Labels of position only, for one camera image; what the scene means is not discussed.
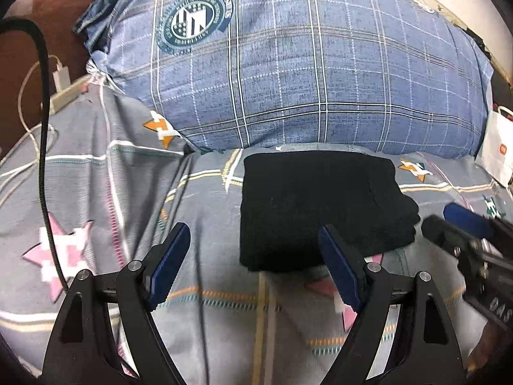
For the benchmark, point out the blue plaid pillow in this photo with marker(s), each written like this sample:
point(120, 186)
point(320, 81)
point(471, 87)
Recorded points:
point(300, 68)

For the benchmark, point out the white paper bag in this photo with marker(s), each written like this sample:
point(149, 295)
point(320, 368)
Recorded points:
point(497, 144)

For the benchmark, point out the person's right hand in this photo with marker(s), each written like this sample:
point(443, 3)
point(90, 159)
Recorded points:
point(487, 347)

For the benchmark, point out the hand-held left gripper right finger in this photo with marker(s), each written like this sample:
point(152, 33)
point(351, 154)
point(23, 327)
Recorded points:
point(340, 264)

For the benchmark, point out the white power strip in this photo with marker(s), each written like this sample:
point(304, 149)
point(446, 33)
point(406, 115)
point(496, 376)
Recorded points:
point(66, 96)

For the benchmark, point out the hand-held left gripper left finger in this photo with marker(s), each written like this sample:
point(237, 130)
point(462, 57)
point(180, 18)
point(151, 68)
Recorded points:
point(170, 264)

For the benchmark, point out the black pants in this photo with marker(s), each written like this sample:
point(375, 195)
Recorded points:
point(312, 200)

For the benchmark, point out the blue denim cloth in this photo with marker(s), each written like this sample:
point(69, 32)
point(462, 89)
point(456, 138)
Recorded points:
point(98, 8)

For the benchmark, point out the brown headboard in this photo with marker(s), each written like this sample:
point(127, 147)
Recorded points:
point(16, 60)

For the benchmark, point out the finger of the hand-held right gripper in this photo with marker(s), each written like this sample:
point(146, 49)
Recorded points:
point(467, 216)
point(439, 228)

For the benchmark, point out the white charger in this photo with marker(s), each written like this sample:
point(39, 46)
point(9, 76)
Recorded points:
point(61, 78)

